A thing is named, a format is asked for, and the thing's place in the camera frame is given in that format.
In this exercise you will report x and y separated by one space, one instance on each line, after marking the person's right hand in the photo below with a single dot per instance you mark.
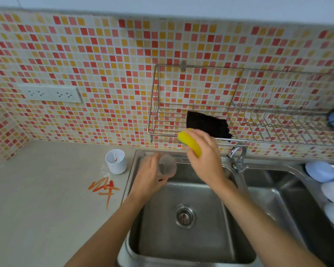
208 161

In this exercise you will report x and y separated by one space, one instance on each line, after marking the person's left hand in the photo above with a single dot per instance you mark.
146 182

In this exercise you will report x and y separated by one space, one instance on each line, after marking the person's right fingers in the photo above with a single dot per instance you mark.
201 140

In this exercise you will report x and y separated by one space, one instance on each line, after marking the person's left thumb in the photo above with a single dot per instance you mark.
162 179

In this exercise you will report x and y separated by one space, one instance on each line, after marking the yellow sponge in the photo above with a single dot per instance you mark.
188 141

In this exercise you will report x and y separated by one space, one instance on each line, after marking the translucent plastic cup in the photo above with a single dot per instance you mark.
168 165

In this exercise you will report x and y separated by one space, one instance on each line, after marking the person's right forearm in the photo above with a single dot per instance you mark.
264 228

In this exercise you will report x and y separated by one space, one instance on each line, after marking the person's left forearm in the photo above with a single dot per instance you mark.
108 233

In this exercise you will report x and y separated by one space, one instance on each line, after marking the black cloth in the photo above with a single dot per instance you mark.
208 125

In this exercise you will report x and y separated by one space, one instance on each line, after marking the chrome faucet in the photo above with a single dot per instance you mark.
239 159

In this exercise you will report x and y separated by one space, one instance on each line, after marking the metal sink drain strainer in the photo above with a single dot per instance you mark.
185 216

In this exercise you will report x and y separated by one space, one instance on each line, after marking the white cup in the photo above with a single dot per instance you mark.
116 162

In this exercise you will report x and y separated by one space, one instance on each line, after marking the orange sauce smear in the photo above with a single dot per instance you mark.
107 189

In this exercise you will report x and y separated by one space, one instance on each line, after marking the stainless steel double sink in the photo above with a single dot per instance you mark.
183 241

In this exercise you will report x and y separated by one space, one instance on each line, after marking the white power socket strip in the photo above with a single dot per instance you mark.
50 93

